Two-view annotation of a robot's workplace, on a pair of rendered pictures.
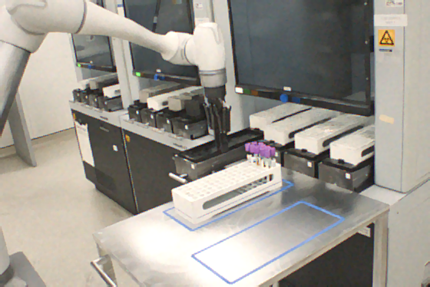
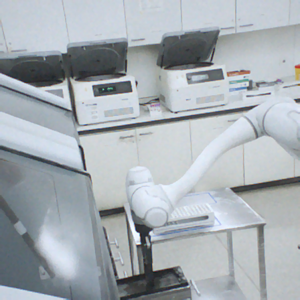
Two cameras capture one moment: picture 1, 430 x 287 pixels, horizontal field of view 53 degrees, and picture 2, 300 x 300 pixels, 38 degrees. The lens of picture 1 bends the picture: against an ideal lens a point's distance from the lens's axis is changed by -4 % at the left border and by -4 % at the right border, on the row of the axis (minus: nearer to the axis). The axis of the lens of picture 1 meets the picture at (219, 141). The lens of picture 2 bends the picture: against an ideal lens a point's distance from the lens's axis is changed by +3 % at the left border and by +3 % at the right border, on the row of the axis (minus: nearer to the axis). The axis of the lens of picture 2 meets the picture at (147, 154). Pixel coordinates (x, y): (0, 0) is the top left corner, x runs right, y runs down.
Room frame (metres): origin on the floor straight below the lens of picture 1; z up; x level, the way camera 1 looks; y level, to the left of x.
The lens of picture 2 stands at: (2.83, 0.67, 1.79)
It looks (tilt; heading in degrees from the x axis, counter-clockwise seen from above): 18 degrees down; 206
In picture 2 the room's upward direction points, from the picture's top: 6 degrees counter-clockwise
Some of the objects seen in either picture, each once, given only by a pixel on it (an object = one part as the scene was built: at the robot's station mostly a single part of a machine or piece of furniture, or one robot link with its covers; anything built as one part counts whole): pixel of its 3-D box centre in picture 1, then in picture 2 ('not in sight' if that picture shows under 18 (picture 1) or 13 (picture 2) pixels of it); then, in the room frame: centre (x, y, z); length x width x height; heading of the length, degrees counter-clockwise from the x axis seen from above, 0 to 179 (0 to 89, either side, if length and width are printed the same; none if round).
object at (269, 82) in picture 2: not in sight; (269, 83); (-1.74, -0.06, 0.97); 0.24 x 0.12 x 0.13; 115
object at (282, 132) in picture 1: (300, 126); not in sight; (1.60, -0.31, 0.83); 0.30 x 0.10 x 0.06; 126
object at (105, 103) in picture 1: (148, 91); not in sight; (2.82, 0.42, 0.78); 0.73 x 0.14 x 0.09; 126
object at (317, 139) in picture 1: (332, 133); not in sight; (1.47, -0.40, 0.83); 0.30 x 0.10 x 0.06; 126
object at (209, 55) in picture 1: (206, 45); (140, 188); (1.52, 0.00, 1.18); 0.13 x 0.11 x 0.16; 38
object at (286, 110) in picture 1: (284, 116); not in sight; (1.76, -0.27, 0.83); 0.30 x 0.10 x 0.06; 126
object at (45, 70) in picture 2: not in sight; (36, 88); (-0.31, -1.85, 1.22); 0.62 x 0.56 x 0.64; 34
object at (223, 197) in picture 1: (229, 187); (181, 217); (1.10, -0.01, 0.85); 0.30 x 0.10 x 0.06; 124
